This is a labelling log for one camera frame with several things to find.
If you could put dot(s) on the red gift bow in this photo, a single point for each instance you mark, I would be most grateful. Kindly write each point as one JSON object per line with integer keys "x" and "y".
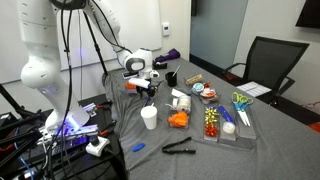
{"x": 211, "y": 130}

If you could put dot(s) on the black camera tripod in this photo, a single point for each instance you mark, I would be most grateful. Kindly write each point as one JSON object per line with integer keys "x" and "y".
{"x": 97, "y": 49}

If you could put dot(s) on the silver pen in mug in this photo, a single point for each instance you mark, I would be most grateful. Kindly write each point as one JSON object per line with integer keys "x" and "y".
{"x": 177, "y": 69}

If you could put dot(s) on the whiteboard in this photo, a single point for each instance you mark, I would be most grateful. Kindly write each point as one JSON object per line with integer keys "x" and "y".
{"x": 140, "y": 27}

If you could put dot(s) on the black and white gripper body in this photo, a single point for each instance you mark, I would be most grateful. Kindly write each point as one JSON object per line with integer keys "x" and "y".
{"x": 143, "y": 82}

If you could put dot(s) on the blue marker tube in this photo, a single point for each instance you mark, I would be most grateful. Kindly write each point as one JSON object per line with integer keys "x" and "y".
{"x": 225, "y": 114}

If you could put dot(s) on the black mug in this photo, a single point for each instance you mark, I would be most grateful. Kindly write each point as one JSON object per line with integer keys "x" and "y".
{"x": 171, "y": 79}

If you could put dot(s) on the white tape roll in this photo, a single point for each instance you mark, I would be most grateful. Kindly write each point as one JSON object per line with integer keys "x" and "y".
{"x": 181, "y": 104}

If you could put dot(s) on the white emergency stop button box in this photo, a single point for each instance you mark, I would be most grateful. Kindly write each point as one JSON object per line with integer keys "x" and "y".
{"x": 96, "y": 145}

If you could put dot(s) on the orange bag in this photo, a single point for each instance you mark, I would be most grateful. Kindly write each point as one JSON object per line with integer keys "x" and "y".
{"x": 315, "y": 126}

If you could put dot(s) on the gold gift bow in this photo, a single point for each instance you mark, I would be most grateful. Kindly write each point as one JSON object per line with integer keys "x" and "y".
{"x": 211, "y": 116}

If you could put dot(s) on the purple folded umbrella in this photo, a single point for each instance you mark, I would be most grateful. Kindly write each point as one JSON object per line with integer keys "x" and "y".
{"x": 171, "y": 55}

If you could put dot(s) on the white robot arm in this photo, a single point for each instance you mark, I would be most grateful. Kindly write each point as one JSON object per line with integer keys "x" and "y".
{"x": 38, "y": 26}

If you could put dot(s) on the white wall thermostat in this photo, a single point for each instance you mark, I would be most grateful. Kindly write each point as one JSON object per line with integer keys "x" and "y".
{"x": 166, "y": 28}

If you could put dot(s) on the black office chair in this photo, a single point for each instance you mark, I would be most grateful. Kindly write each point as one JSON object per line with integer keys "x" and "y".
{"x": 268, "y": 63}

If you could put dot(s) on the white framed tablet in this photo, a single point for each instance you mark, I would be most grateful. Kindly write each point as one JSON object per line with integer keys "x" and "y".
{"x": 127, "y": 75}

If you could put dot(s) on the green blue scissors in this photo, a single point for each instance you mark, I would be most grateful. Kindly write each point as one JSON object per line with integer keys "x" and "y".
{"x": 240, "y": 103}

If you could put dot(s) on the wooden stamp block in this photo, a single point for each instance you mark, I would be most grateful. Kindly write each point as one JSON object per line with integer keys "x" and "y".
{"x": 194, "y": 79}

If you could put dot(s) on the clear tray with red items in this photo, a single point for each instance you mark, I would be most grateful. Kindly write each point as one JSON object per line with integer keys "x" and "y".
{"x": 208, "y": 94}

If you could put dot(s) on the grey tablecloth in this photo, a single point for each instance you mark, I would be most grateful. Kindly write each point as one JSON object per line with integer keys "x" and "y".
{"x": 283, "y": 149}

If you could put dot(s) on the white foam cup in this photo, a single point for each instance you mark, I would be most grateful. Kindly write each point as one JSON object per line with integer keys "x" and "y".
{"x": 149, "y": 115}

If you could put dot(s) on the orange item in near box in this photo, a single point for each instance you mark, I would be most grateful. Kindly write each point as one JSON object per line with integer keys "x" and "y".
{"x": 180, "y": 119}

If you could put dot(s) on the black tape dispenser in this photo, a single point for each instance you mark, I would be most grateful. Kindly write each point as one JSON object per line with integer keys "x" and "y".
{"x": 158, "y": 65}

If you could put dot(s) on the round blue tin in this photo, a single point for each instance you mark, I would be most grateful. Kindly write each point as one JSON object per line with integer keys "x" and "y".
{"x": 197, "y": 88}

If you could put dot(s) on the orange item in clear box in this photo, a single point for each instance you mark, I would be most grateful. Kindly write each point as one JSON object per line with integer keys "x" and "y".
{"x": 131, "y": 88}

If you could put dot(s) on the black wall television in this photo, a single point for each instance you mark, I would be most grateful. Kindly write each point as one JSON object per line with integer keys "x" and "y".
{"x": 310, "y": 15}

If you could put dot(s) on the white paper sheet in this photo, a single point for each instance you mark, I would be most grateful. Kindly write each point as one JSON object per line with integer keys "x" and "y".
{"x": 254, "y": 89}

